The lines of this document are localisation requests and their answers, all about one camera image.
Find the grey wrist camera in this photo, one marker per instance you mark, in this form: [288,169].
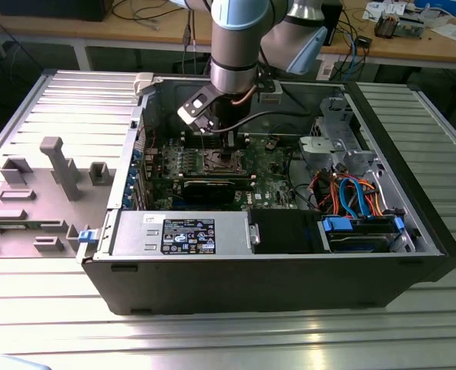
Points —
[270,96]

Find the white paper sheet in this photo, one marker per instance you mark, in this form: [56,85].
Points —
[453,31]

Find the grey electronic module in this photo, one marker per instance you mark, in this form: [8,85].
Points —
[411,27]

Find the grey parts rack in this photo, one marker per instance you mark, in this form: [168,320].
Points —
[58,200]

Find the grey metal disk bay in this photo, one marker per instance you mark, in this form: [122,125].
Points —
[328,150]

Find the blue case latch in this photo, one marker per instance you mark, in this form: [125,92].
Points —
[87,236]

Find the CPU socket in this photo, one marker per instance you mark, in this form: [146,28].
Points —
[206,169]

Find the green motherboard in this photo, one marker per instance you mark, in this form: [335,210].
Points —
[266,185]

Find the wooden desk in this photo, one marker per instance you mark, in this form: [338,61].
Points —
[155,34]

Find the blue cardboard box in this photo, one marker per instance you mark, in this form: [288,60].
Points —
[440,4]

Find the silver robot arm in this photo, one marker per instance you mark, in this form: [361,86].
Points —
[232,58]

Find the beige case latch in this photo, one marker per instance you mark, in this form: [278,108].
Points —
[143,83]

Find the metal locking lever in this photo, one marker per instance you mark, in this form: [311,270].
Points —
[202,143]

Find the white printed paper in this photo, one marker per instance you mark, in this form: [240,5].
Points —
[378,7]

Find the black upright device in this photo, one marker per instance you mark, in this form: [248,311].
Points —
[336,31]

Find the black computer box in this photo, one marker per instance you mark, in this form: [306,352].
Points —
[51,9]

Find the hard disk in blue carrier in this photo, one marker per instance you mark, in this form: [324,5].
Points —
[359,237]

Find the brown wound coil device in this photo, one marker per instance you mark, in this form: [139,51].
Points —
[386,27]

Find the grey power supply unit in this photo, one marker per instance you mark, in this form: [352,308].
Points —
[135,235]

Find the black graphics card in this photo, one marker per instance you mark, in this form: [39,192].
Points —
[208,192]

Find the black PC case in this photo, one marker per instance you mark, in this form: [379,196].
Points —
[251,285]

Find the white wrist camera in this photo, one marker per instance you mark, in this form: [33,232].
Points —
[189,113]

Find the black RAM slot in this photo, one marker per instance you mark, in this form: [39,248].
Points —
[245,183]
[241,137]
[212,174]
[212,144]

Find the small black adapter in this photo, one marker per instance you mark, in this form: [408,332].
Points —
[363,41]

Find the black plastic air shroud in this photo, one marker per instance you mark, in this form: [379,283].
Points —
[282,231]

